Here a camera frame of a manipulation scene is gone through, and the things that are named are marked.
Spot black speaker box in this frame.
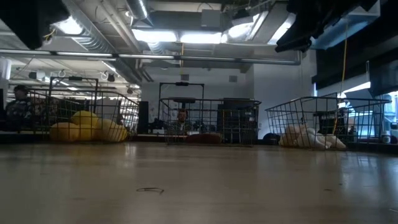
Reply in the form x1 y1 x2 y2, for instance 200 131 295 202
138 101 149 134

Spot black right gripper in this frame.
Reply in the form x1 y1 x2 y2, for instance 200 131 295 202
274 0 379 53

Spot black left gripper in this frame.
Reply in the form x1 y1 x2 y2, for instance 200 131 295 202
0 0 72 50

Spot person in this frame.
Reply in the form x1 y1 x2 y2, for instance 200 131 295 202
166 108 200 136
4 84 43 131

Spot metal wire basket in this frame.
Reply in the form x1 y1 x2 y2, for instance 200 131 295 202
23 88 140 143
264 96 392 151
158 98 262 146

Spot ceiling light panel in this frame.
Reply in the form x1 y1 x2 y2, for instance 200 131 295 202
132 29 223 44

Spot black cabinet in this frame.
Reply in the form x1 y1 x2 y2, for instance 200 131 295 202
217 98 261 144

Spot grey ceiling box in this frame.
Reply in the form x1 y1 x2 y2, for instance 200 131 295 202
201 9 222 28

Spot black pedestal table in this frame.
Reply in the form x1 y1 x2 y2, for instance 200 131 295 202
167 96 197 110

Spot red pepper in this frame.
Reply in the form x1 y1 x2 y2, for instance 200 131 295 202
185 133 206 145
201 133 223 144

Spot round silver duct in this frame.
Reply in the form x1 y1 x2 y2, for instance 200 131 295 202
126 0 153 26

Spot long ceiling pipe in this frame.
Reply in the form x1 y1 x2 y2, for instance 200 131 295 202
0 49 302 66

